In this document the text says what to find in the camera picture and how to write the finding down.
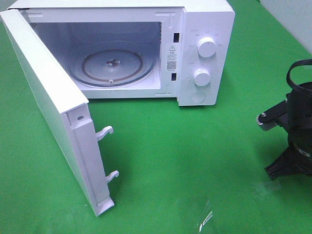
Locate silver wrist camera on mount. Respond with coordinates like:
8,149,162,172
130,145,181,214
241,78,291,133
256,100,289,132

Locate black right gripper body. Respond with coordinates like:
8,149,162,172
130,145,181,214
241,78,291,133
280,97,312,161

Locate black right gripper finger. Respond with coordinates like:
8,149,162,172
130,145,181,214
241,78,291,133
265,146,312,180

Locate glass microwave turntable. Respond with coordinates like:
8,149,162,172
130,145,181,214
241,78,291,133
68,49,156,87

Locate white microwave oven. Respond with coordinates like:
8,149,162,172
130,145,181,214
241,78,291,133
6,0,235,106

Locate white microwave knob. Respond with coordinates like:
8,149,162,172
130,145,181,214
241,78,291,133
197,37,216,58
194,69,211,87

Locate round microwave door button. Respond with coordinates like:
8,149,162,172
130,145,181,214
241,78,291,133
191,91,205,103

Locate white microwave door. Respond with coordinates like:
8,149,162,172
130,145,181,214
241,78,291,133
0,9,119,215

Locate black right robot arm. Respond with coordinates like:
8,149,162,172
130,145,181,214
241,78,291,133
257,90,312,180

